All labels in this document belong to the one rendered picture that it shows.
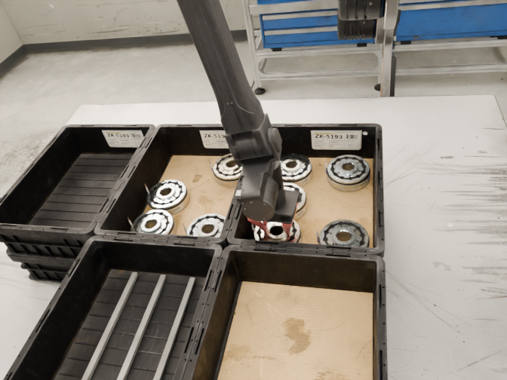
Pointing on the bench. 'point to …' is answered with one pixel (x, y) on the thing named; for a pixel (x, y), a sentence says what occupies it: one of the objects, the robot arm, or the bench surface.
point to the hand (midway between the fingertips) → (276, 228)
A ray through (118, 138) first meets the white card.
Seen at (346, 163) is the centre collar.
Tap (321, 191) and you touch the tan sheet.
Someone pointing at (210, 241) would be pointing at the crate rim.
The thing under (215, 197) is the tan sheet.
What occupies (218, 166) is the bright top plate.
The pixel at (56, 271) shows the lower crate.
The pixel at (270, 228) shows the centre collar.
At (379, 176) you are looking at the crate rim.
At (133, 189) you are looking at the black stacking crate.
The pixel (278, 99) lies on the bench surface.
